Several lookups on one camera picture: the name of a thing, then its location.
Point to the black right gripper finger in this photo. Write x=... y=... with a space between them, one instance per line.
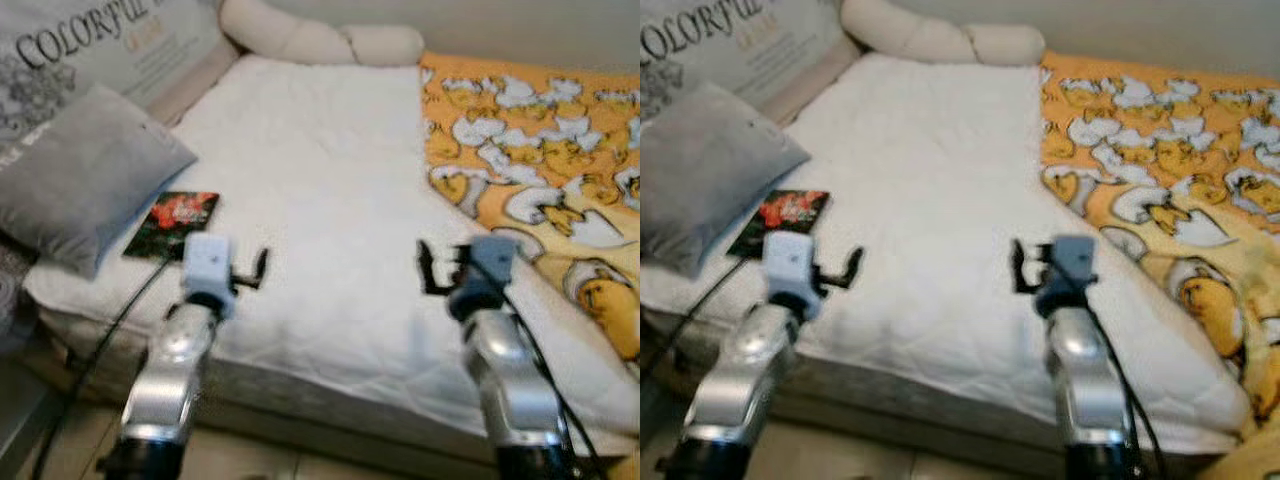
x=425 y=268
x=1019 y=268

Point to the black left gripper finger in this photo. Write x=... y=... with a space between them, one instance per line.
x=853 y=265
x=261 y=265

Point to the dark book with red flower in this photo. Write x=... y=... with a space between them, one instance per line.
x=165 y=225
x=780 y=220

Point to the grey plush pillow with lettering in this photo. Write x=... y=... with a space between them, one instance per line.
x=90 y=180
x=710 y=175

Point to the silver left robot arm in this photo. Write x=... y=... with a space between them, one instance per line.
x=750 y=370
x=175 y=370

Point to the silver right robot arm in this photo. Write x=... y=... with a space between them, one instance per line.
x=1085 y=370
x=505 y=370

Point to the white quilted mattress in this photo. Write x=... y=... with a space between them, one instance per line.
x=940 y=150
x=330 y=150

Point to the yellow cartoon print blanket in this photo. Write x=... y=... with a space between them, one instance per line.
x=530 y=130
x=1160 y=130

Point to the beige long bolster pillow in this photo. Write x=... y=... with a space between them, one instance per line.
x=290 y=35
x=910 y=35

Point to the grey printed headboard cushion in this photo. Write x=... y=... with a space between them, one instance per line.
x=100 y=50
x=740 y=40

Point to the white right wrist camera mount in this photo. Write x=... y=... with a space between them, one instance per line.
x=1072 y=258
x=492 y=258

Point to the beige bed frame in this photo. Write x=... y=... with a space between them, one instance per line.
x=815 y=85
x=195 y=85

